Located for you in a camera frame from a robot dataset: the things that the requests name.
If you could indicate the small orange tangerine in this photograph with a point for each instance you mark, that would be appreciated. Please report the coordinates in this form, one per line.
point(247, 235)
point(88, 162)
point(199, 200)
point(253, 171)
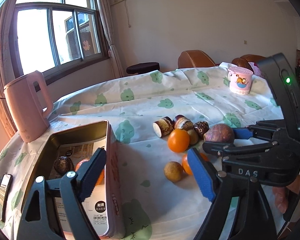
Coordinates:
point(178, 141)
point(185, 163)

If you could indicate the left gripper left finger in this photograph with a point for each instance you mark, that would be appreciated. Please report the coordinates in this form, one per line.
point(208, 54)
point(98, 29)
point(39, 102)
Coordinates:
point(39, 218)

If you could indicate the right hand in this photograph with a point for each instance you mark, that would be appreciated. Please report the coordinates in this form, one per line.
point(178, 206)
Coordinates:
point(281, 194)

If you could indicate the small orange tangerine near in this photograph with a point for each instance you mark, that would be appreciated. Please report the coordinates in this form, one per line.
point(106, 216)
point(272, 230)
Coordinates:
point(185, 163)

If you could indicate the pink curtain left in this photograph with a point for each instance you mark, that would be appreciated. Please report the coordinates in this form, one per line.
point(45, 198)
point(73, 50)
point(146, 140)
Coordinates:
point(6, 71)

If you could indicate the purple passion fruit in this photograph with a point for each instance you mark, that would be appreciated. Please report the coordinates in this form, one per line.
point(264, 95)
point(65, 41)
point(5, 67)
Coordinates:
point(220, 133)

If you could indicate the beige curtain right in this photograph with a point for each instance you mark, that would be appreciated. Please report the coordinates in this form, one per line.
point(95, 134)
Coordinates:
point(107, 24)

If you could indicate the dark brown round fruit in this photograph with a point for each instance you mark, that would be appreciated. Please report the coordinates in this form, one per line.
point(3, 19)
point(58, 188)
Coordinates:
point(63, 165)

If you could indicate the pink metal tin box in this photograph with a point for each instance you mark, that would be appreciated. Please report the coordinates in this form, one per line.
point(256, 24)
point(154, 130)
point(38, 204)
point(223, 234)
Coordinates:
point(90, 132)

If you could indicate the window with dark frame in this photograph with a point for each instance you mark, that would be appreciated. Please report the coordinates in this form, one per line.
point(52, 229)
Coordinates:
point(56, 37)

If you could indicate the brown leather chair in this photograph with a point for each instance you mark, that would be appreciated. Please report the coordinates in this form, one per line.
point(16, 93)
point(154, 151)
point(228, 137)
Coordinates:
point(194, 59)

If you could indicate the pink floral cushion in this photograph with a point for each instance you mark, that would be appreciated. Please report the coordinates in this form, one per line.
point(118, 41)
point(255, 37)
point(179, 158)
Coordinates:
point(256, 69)

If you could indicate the small brown fruit behind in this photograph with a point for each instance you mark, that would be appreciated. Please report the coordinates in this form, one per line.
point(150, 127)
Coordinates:
point(193, 136)

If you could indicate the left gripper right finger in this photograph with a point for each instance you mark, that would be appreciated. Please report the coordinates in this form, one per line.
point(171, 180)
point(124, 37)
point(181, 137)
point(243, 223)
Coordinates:
point(253, 217)

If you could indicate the cut sugarcane piece right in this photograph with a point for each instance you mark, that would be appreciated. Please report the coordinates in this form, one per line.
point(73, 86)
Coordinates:
point(182, 122)

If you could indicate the cut sugarcane piece left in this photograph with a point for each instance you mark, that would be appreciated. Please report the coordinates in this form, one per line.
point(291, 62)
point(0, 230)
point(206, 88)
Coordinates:
point(163, 126)

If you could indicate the cut sugarcane piece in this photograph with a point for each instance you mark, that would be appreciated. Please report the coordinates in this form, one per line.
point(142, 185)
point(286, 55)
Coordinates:
point(182, 122)
point(163, 126)

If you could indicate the dark round stool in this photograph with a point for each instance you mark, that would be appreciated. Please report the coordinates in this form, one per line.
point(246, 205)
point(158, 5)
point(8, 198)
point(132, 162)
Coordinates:
point(143, 68)

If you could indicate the pink electric kettle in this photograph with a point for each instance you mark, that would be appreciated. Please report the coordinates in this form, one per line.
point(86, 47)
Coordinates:
point(24, 105)

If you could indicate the pink cartoon cup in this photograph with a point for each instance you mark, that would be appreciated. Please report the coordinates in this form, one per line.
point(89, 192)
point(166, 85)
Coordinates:
point(240, 80)

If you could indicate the small brown kiwi fruit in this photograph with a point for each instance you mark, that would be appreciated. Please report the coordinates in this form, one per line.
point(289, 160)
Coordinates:
point(173, 171)

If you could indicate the white tablecloth green clouds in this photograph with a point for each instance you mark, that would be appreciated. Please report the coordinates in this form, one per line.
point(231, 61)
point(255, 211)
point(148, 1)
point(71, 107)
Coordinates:
point(152, 206)

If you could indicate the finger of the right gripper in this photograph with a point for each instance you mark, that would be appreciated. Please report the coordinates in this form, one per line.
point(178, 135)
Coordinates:
point(268, 130)
point(258, 154)

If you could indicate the large orange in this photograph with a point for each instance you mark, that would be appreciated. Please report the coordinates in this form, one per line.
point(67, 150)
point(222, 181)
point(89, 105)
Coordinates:
point(92, 172)

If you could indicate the small orange tangerine far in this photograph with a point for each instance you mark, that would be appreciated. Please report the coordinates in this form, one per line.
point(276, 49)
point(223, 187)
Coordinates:
point(178, 141)

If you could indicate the dark brown wrinkled fruit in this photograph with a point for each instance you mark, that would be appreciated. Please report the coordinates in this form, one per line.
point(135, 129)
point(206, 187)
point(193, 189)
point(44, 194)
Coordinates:
point(201, 128)

